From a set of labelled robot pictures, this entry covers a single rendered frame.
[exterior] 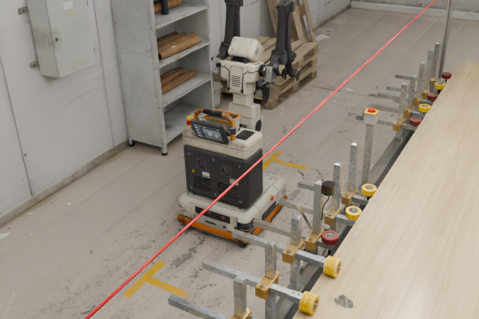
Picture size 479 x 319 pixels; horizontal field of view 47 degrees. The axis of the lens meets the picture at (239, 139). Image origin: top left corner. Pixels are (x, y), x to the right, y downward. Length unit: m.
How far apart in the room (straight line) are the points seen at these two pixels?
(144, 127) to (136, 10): 1.13
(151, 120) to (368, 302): 3.37
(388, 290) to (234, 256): 1.77
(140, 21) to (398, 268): 3.25
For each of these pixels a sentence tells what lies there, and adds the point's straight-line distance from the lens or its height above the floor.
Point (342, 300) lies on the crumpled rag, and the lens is 2.38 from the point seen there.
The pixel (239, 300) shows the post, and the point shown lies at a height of 1.06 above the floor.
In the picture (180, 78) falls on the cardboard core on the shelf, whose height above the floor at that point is 0.58.
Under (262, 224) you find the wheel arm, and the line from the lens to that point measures 2.86.
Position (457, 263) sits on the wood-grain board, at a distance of 2.69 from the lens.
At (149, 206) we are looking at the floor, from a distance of 4.64.
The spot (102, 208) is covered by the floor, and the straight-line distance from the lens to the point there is 4.70.
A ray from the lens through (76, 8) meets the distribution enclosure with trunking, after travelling 4.54.
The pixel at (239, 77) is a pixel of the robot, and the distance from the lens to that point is 3.95.
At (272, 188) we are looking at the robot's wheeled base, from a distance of 4.25.
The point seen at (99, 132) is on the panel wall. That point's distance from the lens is 5.27.
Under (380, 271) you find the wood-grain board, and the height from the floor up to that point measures 0.90.
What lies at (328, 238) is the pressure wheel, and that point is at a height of 0.91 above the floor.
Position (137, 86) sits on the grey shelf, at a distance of 5.24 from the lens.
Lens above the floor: 2.52
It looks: 27 degrees down
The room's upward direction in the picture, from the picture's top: 2 degrees counter-clockwise
